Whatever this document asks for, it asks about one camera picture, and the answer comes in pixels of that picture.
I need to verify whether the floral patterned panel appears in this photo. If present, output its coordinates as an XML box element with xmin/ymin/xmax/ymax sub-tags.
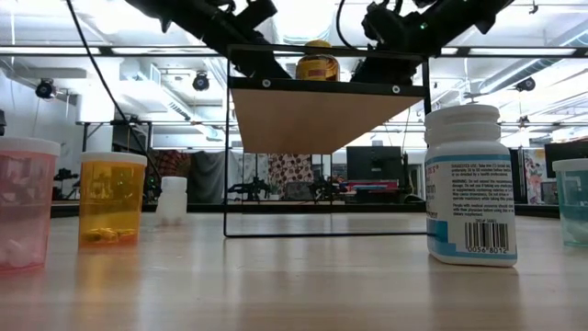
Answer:
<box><xmin>523</xmin><ymin>147</ymin><xmax>548</xmax><ymax>205</ymax></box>

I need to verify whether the black flat screen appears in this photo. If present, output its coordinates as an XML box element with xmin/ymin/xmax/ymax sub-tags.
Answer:
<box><xmin>544</xmin><ymin>140</ymin><xmax>588</xmax><ymax>179</ymax></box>

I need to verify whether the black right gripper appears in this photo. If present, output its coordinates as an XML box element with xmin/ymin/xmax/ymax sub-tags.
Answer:
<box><xmin>351</xmin><ymin>0</ymin><xmax>445</xmax><ymax>85</ymax></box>

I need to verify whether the red vial white cap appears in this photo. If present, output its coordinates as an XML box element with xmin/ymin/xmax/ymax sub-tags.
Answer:
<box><xmin>0</xmin><ymin>136</ymin><xmax>62</xmax><ymax>272</ymax></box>

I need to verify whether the wooden ramp board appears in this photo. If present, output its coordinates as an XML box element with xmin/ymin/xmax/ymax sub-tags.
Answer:
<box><xmin>223</xmin><ymin>43</ymin><xmax>433</xmax><ymax>239</ymax></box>

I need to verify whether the white bottle with blue label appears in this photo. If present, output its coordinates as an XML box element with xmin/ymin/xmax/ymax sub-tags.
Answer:
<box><xmin>423</xmin><ymin>104</ymin><xmax>519</xmax><ymax>268</ymax></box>

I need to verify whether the teal vial white cap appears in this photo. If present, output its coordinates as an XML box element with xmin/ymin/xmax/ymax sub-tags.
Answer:
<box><xmin>551</xmin><ymin>158</ymin><xmax>588</xmax><ymax>248</ymax></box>

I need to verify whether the small white opaque bottle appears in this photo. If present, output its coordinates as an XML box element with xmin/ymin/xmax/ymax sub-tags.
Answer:
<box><xmin>155</xmin><ymin>176</ymin><xmax>188</xmax><ymax>226</ymax></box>

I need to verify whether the gray hanging cloth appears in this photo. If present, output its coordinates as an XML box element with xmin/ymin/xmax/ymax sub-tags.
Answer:
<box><xmin>190</xmin><ymin>151</ymin><xmax>226</xmax><ymax>204</ymax></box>

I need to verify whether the orange vial white cap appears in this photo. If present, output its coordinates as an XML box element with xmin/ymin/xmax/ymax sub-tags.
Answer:
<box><xmin>78</xmin><ymin>151</ymin><xmax>149</xmax><ymax>247</ymax></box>

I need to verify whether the amber bottle yellow cap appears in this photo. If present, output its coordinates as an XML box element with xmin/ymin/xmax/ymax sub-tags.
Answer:
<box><xmin>295</xmin><ymin>39</ymin><xmax>341</xmax><ymax>83</ymax></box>

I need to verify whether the black monitor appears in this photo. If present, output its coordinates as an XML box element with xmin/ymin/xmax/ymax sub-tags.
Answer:
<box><xmin>346</xmin><ymin>145</ymin><xmax>403</xmax><ymax>183</ymax></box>

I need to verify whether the plaid hanging cloth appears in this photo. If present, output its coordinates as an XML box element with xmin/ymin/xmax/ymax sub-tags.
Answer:
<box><xmin>153</xmin><ymin>150</ymin><xmax>192</xmax><ymax>178</ymax></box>

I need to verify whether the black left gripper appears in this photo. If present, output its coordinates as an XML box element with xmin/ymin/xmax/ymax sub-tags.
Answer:
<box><xmin>183</xmin><ymin>0</ymin><xmax>291</xmax><ymax>79</ymax></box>

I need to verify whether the long black arm cable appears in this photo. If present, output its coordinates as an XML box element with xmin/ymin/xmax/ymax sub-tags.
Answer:
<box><xmin>66</xmin><ymin>0</ymin><xmax>163</xmax><ymax>185</ymax></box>

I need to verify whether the black looped gripper cable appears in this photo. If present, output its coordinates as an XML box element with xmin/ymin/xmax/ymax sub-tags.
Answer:
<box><xmin>334</xmin><ymin>0</ymin><xmax>357</xmax><ymax>50</ymax></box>

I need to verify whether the spotted patterned cloth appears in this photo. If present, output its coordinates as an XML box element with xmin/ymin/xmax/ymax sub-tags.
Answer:
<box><xmin>267</xmin><ymin>154</ymin><xmax>313</xmax><ymax>200</ymax></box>

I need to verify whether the black ceiling spotlight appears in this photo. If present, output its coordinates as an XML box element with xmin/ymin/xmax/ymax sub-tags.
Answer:
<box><xmin>514</xmin><ymin>76</ymin><xmax>537</xmax><ymax>93</ymax></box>
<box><xmin>191</xmin><ymin>71</ymin><xmax>211</xmax><ymax>92</ymax></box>
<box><xmin>35</xmin><ymin>77</ymin><xmax>59</xmax><ymax>100</ymax></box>

